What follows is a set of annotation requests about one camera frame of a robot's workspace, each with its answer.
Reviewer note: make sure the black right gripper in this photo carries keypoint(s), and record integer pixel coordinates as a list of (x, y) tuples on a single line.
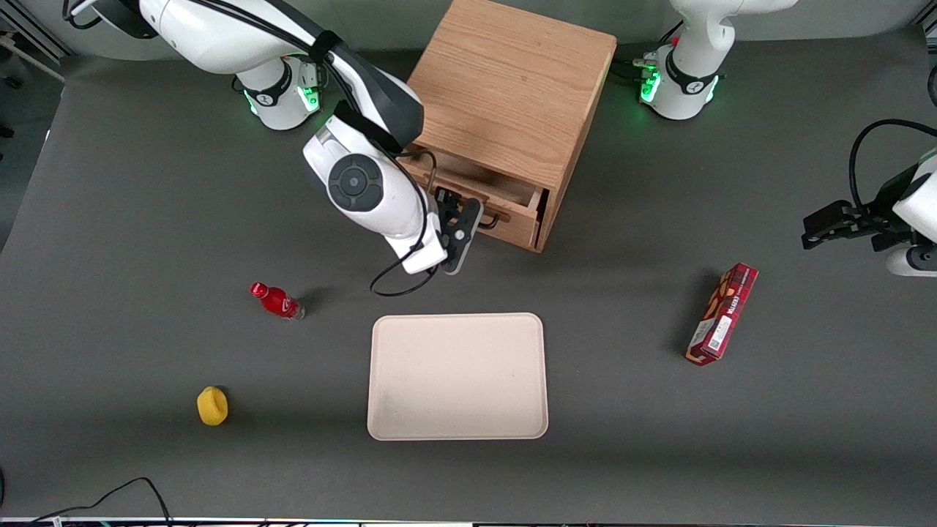
[(444, 199)]

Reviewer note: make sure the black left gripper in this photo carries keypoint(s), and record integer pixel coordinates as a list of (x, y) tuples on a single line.
[(880, 219)]

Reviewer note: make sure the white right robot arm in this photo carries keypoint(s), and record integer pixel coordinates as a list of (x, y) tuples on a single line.
[(366, 183)]

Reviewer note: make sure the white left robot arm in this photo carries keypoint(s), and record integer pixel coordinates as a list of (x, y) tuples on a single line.
[(695, 44)]

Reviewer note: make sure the wooden drawer cabinet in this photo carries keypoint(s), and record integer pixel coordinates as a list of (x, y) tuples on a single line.
[(512, 80)]

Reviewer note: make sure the red snack box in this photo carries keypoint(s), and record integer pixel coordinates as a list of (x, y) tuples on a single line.
[(722, 315)]

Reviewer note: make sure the beige rectangular tray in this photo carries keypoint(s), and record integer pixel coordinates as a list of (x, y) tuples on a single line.
[(457, 377)]

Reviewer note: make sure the red plastic bottle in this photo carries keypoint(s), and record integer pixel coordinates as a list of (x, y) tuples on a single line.
[(278, 301)]

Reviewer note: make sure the yellow sponge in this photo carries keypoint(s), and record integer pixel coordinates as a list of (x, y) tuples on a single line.
[(212, 406)]

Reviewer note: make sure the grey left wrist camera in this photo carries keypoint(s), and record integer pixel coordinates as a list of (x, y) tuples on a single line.
[(911, 262)]

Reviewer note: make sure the aluminium frame rail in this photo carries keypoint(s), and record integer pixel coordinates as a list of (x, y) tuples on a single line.
[(33, 40)]

